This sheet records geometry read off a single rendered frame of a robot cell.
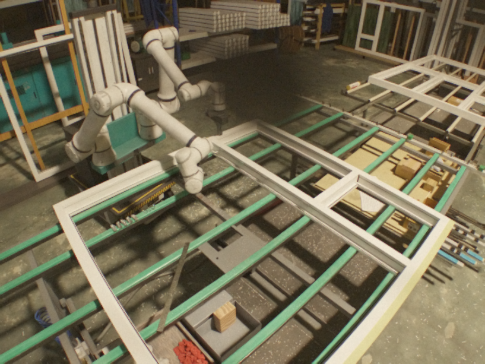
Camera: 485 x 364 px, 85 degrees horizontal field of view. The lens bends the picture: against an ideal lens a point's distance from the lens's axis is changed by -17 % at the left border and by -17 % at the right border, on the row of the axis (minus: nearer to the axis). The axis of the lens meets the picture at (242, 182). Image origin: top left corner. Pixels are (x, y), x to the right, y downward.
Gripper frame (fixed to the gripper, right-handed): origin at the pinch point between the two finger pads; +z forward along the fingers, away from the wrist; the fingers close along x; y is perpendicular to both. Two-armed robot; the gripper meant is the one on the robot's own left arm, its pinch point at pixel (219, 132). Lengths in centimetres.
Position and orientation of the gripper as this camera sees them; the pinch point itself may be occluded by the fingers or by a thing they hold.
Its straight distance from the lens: 209.2
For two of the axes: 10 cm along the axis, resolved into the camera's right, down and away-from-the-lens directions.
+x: -6.6, -4.5, 6.0
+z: 0.0, 8.0, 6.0
